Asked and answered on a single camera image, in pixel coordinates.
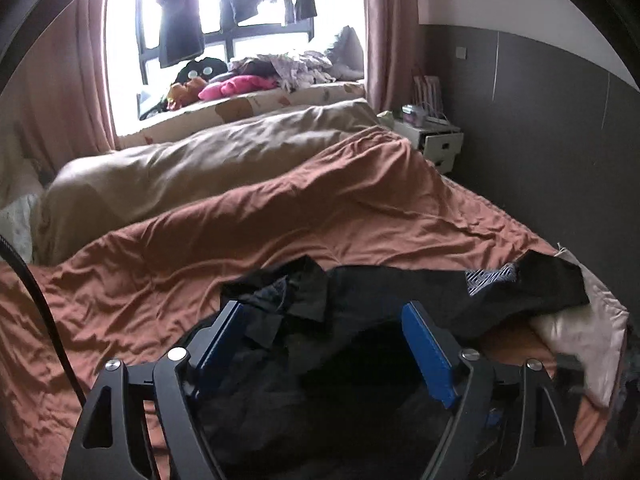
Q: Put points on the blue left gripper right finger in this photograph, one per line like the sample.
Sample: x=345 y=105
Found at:
x=430 y=347

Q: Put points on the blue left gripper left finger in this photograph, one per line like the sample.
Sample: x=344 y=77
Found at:
x=214 y=347

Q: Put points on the black button-up shirt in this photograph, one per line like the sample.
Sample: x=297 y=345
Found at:
x=325 y=386

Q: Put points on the brown bed duvet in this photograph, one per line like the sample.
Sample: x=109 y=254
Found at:
x=135 y=293

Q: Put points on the beige duvet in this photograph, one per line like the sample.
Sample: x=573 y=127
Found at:
x=93 y=196

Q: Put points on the white bedside cabinet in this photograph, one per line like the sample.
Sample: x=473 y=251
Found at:
x=439 y=144

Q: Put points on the white pillow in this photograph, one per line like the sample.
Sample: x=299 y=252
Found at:
x=18 y=208

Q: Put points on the pink left curtain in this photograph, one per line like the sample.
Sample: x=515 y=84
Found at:
x=57 y=101

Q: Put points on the pink curtain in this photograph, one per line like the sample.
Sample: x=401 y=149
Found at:
x=57 y=101
x=391 y=30

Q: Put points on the pink right curtain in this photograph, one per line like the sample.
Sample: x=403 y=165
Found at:
x=391 y=30

